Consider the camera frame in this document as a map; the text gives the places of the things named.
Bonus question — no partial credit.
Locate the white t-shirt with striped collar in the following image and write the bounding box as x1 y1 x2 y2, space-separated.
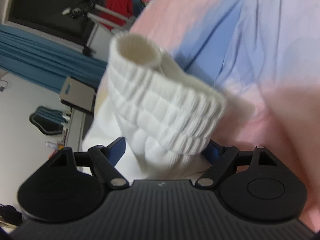
81 72 211 181

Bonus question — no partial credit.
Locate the pastel rainbow bed sheet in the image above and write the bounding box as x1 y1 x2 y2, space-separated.
127 0 319 231

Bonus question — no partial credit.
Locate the white ribbed sock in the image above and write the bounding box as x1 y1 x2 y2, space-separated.
103 32 256 181

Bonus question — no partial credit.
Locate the red garment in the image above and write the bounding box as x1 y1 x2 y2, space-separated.
99 0 133 26

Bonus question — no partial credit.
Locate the dark window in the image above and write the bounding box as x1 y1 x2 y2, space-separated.
1 0 103 50

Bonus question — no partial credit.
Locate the wavy black frame mirror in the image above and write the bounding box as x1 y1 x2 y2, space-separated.
29 106 69 136

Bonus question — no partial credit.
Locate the blue curtain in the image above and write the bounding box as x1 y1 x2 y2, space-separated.
1 0 143 92

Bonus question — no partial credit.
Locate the beige chair with black frame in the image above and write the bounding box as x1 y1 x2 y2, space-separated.
59 77 96 115

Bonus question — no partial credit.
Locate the white drawer dresser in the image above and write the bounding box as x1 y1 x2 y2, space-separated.
44 108 96 156

